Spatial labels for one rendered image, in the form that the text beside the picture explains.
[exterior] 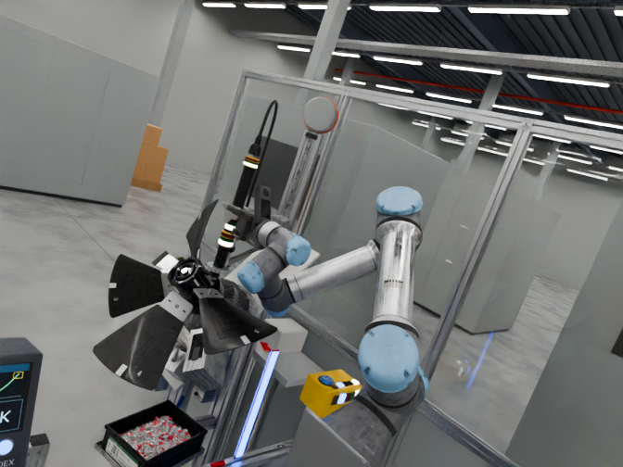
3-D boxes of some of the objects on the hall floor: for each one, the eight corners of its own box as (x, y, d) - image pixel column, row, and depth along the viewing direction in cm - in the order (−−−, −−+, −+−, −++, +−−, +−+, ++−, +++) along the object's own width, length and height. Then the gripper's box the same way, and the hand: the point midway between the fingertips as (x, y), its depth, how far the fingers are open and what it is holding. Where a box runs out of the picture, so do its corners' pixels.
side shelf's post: (224, 514, 212) (280, 357, 198) (229, 521, 209) (286, 361, 196) (217, 517, 209) (273, 358, 195) (222, 524, 206) (279, 362, 193)
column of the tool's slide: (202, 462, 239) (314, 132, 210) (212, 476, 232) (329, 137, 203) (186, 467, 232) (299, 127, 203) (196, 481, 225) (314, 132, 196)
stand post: (179, 523, 199) (260, 284, 181) (189, 539, 193) (273, 294, 175) (170, 526, 196) (251, 283, 178) (179, 543, 190) (264, 294, 172)
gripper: (246, 247, 124) (208, 221, 138) (276, 251, 132) (237, 226, 146) (256, 218, 122) (216, 195, 136) (286, 223, 130) (246, 201, 145)
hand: (232, 204), depth 140 cm, fingers closed on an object, 4 cm apart
